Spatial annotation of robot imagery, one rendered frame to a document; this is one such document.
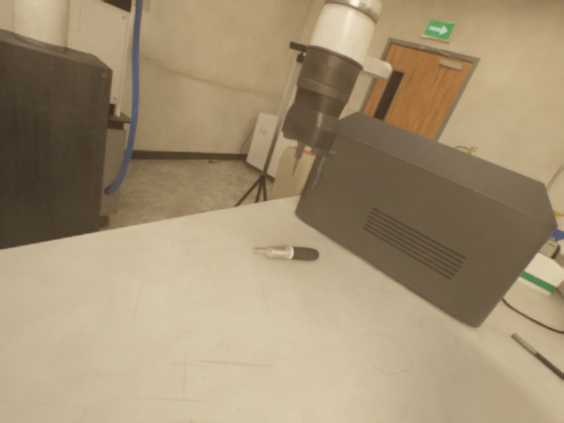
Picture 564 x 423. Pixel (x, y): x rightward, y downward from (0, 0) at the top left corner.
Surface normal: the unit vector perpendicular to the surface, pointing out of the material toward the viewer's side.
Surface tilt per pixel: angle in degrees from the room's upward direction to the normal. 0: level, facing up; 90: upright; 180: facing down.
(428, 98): 90
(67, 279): 0
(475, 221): 90
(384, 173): 90
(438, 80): 90
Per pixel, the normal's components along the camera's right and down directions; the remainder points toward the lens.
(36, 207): 0.64, 0.48
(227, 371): 0.33, -0.88
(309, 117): -0.69, -0.03
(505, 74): -0.55, 0.12
